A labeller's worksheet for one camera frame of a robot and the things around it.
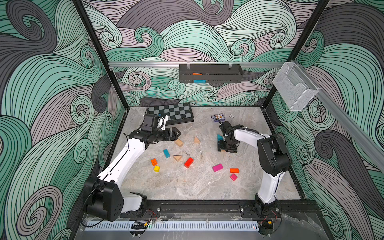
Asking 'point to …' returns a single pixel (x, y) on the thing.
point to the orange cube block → (154, 162)
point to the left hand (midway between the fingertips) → (174, 132)
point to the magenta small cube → (233, 177)
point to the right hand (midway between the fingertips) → (226, 150)
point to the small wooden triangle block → (196, 140)
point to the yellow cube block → (157, 168)
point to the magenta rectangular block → (217, 167)
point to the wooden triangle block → (177, 157)
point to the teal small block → (166, 153)
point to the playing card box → (220, 116)
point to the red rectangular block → (188, 162)
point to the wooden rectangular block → (178, 142)
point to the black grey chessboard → (178, 113)
